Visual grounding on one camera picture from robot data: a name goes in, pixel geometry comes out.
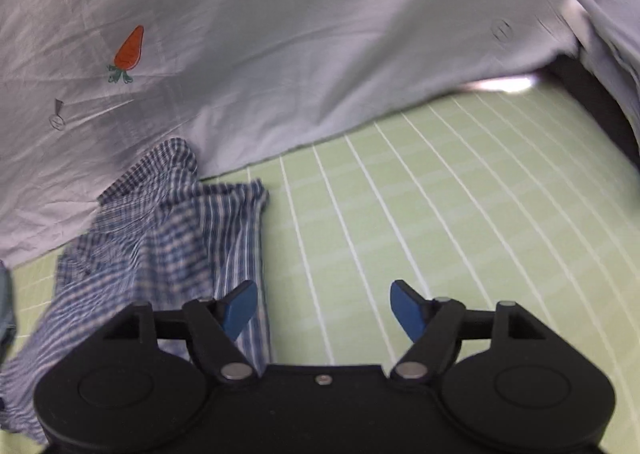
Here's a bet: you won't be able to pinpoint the blue plaid shirt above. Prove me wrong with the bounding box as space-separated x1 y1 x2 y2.
1 138 269 443

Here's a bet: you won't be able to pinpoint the green grid cutting mat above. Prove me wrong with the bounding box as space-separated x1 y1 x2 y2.
0 83 640 454

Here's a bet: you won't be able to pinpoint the blue denim jeans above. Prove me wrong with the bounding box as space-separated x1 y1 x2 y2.
0 262 17 363

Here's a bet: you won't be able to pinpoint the grey carrot print sheet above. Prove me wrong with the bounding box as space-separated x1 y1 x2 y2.
1 0 572 266

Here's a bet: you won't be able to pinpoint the grey folded garment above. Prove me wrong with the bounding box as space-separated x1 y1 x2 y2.
576 0 639 140

